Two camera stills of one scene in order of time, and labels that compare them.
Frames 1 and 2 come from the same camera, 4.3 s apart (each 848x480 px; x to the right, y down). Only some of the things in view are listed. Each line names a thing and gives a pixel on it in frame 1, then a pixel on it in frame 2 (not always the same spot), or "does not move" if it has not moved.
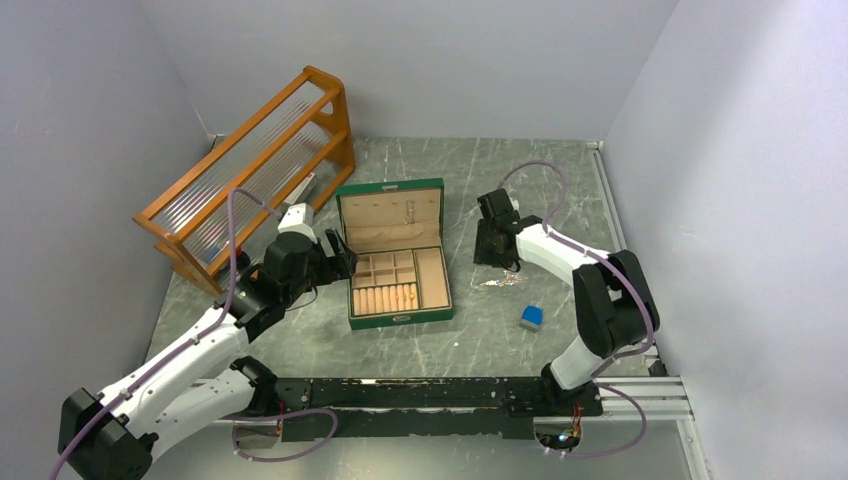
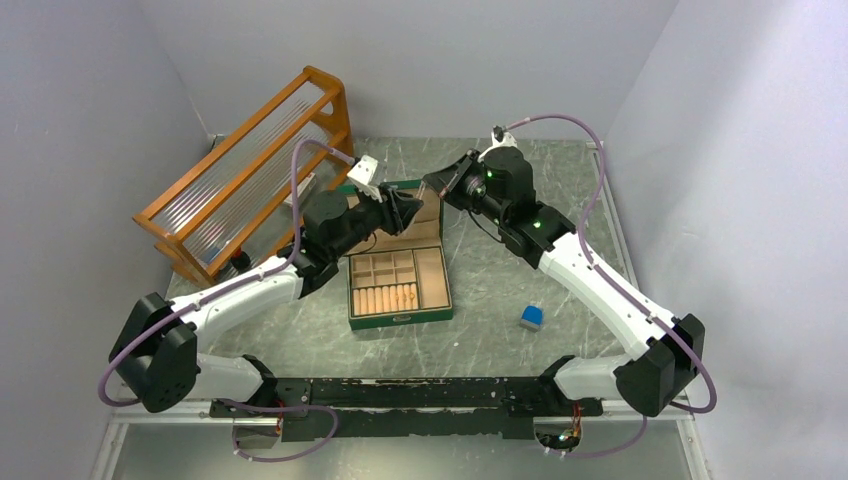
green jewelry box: [395, 231] does not move
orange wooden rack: [290, 153] does not move
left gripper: [339, 264] → [397, 210]
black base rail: [392, 407] does not move
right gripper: [481, 255] → [446, 182]
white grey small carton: [303, 190] does not move
